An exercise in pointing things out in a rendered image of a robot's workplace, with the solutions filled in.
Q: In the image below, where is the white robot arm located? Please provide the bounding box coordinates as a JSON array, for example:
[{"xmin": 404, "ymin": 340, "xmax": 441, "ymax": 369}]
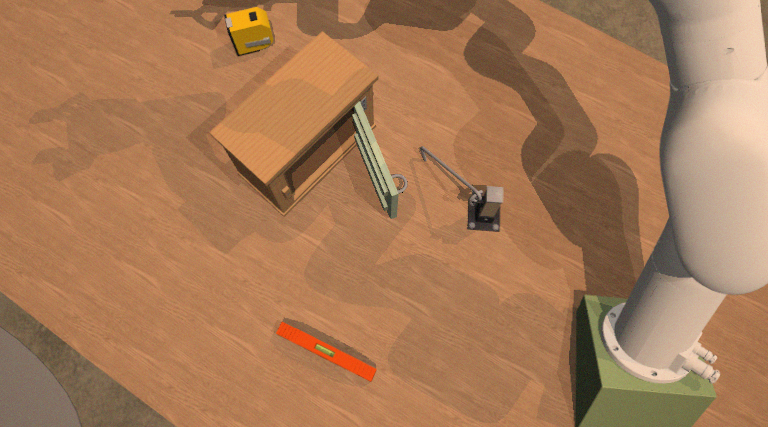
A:
[{"xmin": 601, "ymin": 0, "xmax": 768, "ymax": 384}]

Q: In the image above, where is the brown wooden cabinet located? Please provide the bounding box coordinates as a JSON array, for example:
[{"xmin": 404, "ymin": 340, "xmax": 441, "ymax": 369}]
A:
[{"xmin": 209, "ymin": 31, "xmax": 408, "ymax": 219}]

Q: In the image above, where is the orange spirit level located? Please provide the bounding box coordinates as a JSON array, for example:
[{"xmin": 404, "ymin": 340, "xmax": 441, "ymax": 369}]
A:
[{"xmin": 276, "ymin": 322, "xmax": 377, "ymax": 382}]

